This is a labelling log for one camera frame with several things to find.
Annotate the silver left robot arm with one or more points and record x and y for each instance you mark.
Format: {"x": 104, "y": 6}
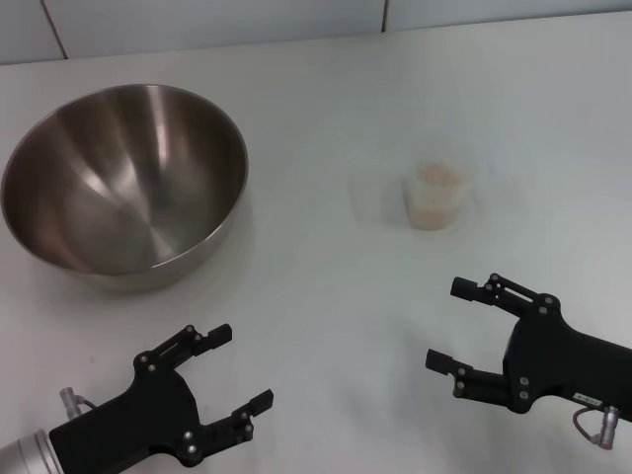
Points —
{"x": 24, "y": 454}

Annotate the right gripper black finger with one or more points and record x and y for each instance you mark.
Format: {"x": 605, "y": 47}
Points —
{"x": 498, "y": 292}
{"x": 479, "y": 384}

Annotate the clear plastic measuring cup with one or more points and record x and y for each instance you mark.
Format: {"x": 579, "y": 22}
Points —
{"x": 469, "y": 197}

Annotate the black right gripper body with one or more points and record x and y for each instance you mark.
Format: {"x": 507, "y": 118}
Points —
{"x": 553, "y": 360}

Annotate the stainless steel mixing bowl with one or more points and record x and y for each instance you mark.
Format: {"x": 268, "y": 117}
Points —
{"x": 123, "y": 187}

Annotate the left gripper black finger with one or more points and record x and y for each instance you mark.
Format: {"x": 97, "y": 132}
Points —
{"x": 187, "y": 343}
{"x": 232, "y": 427}

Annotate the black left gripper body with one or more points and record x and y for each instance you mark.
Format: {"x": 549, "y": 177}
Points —
{"x": 148, "y": 415}

